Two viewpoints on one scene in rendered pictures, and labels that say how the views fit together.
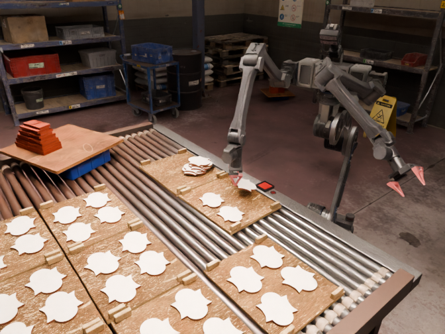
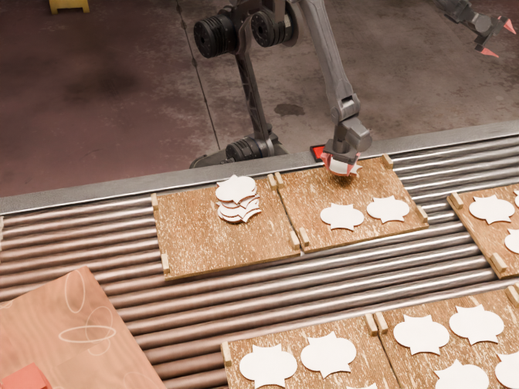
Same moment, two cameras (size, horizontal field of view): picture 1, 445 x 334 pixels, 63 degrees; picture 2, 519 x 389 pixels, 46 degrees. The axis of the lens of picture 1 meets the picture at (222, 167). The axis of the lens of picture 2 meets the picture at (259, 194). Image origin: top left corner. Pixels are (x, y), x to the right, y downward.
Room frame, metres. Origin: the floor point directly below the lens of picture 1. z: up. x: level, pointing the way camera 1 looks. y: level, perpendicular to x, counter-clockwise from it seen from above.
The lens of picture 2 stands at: (1.19, 1.38, 2.32)
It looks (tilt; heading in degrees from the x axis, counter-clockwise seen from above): 43 degrees down; 297
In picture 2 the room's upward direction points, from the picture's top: straight up
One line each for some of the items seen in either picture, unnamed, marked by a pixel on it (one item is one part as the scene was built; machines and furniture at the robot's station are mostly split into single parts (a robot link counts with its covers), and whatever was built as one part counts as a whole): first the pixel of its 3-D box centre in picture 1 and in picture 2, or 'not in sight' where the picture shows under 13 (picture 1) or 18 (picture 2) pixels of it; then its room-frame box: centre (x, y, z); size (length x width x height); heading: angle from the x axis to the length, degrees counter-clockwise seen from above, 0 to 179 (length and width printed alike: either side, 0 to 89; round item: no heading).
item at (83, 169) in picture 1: (73, 156); not in sight; (1.96, 0.90, 0.97); 0.31 x 0.31 x 0.10; 62
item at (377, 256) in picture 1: (242, 180); (276, 169); (1.87, -0.12, 0.89); 2.08 x 0.09 x 0.06; 40
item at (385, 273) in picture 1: (233, 181); (281, 179); (1.83, -0.07, 0.90); 1.95 x 0.05 x 0.05; 40
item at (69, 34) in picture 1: (80, 32); not in sight; (5.83, 2.22, 1.16); 0.60 x 0.40 x 0.15; 132
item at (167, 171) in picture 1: (181, 171); (222, 224); (1.89, 0.24, 0.93); 0.41 x 0.35 x 0.02; 40
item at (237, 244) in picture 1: (183, 202); (310, 254); (1.60, 0.20, 0.90); 1.95 x 0.05 x 0.05; 40
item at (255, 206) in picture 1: (228, 201); (347, 201); (1.57, -0.04, 0.93); 0.41 x 0.35 x 0.02; 41
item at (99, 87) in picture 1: (97, 84); not in sight; (5.97, 2.13, 0.32); 0.50 x 0.41 x 0.37; 126
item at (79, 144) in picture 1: (63, 146); (29, 383); (1.99, 0.97, 1.03); 0.50 x 0.50 x 0.02; 62
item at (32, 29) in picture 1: (24, 28); not in sight; (5.40, 2.84, 1.26); 0.49 x 0.38 x 0.34; 136
